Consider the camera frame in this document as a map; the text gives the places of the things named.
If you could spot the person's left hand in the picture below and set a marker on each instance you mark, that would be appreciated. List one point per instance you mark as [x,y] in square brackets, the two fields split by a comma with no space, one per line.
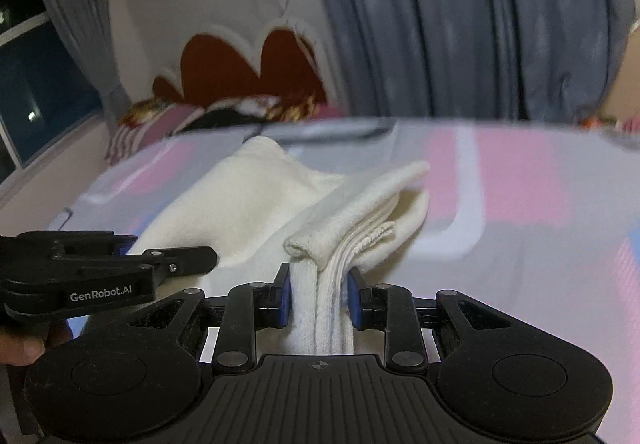
[22,349]

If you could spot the red cloud-shaped headboard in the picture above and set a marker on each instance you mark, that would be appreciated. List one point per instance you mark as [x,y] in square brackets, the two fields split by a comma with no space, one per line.
[285,68]

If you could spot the patterned pastel bed sheet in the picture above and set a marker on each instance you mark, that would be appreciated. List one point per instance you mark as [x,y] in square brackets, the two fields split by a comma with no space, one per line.
[500,224]

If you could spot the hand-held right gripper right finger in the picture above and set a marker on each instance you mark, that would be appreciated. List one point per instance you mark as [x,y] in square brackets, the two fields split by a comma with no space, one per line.
[354,299]

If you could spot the black cloth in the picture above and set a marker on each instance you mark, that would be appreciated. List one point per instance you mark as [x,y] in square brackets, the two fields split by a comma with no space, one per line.
[225,120]

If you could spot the dark window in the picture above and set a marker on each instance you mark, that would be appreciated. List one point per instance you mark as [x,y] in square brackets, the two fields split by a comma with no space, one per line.
[35,88]

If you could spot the striped floral pillow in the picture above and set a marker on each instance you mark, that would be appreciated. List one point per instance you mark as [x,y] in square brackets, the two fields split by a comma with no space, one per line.
[150,123]

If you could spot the grey-blue patterned curtain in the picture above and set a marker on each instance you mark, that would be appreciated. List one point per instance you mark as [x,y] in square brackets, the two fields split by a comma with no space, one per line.
[75,13]
[450,23]

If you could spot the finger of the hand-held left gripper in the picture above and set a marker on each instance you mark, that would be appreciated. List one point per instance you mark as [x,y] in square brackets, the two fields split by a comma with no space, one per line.
[185,260]
[80,243]

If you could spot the orange packet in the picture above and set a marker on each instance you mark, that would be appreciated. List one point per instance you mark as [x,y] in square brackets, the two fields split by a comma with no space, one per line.
[592,122]

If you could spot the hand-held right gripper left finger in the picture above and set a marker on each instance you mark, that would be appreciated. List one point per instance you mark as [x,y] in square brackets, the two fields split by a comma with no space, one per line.
[285,296]

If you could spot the cream knit garment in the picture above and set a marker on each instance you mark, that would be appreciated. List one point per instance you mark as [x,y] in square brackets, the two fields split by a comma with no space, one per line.
[240,204]

